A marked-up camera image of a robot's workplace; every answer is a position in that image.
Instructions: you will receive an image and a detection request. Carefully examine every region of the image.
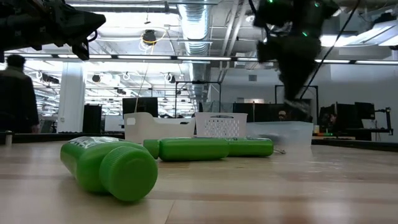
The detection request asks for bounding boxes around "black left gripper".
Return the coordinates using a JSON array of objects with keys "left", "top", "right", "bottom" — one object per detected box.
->
[{"left": 30, "top": 0, "right": 106, "bottom": 51}]

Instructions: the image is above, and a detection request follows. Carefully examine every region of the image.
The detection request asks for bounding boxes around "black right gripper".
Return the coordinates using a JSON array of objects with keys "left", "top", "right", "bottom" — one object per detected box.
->
[{"left": 273, "top": 36, "right": 323, "bottom": 101}]

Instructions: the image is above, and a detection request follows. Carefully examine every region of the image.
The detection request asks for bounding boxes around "slim green bottle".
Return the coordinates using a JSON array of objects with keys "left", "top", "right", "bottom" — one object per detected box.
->
[
  {"left": 226, "top": 137, "right": 275, "bottom": 157},
  {"left": 143, "top": 138, "right": 230, "bottom": 162}
]

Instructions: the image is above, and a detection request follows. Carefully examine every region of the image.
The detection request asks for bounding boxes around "clear plastic container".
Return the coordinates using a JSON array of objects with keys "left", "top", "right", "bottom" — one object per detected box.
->
[{"left": 246, "top": 121, "right": 314, "bottom": 147}]

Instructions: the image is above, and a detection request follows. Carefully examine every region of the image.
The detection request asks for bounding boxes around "wide black monitor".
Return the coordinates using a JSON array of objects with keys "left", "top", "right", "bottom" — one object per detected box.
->
[{"left": 319, "top": 103, "right": 356, "bottom": 129}]

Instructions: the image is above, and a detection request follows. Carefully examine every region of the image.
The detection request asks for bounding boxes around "white square column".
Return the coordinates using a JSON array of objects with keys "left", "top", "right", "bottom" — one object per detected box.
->
[{"left": 57, "top": 62, "right": 86, "bottom": 134}]

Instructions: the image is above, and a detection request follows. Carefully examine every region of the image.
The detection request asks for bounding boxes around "small black monitor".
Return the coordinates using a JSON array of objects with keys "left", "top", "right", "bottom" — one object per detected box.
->
[{"left": 354, "top": 101, "right": 376, "bottom": 121}]

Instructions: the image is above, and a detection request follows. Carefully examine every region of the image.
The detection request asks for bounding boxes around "white lattice plastic basket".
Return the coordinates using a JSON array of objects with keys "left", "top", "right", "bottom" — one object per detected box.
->
[{"left": 195, "top": 112, "right": 249, "bottom": 139}]

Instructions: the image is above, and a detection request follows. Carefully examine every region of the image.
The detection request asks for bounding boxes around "black table border strip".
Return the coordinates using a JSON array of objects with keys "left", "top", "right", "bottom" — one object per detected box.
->
[
  {"left": 312, "top": 138, "right": 398, "bottom": 153},
  {"left": 0, "top": 133, "right": 126, "bottom": 145}
]

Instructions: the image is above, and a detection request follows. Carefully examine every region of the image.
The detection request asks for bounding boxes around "black cabinet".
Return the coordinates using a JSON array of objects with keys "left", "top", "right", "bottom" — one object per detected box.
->
[{"left": 82, "top": 104, "right": 103, "bottom": 134}]

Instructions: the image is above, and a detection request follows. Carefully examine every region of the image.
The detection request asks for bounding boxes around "long white light bar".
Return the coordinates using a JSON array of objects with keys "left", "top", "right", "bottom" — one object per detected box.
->
[{"left": 2, "top": 53, "right": 398, "bottom": 65}]

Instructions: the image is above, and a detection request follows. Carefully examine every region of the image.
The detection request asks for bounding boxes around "large green bottle ribbed cap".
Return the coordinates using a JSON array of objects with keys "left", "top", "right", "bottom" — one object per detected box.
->
[{"left": 60, "top": 136, "right": 159, "bottom": 202}]

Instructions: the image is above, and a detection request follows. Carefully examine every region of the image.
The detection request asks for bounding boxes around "black metal frame stand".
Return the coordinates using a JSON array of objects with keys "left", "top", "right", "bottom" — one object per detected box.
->
[
  {"left": 274, "top": 84, "right": 320, "bottom": 123},
  {"left": 174, "top": 80, "right": 222, "bottom": 119}
]

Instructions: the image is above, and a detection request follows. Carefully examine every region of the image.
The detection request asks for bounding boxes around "black ceiling device yellow cable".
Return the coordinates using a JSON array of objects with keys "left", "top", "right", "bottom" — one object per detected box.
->
[{"left": 138, "top": 27, "right": 168, "bottom": 52}]

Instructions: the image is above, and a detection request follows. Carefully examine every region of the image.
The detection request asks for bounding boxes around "silver ribbed air duct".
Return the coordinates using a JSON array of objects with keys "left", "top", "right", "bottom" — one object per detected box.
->
[{"left": 177, "top": 0, "right": 213, "bottom": 57}]

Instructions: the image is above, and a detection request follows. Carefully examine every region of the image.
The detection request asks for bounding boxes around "white plastic bin with handle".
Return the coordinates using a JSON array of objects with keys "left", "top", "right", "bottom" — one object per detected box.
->
[{"left": 123, "top": 111, "right": 197, "bottom": 144}]

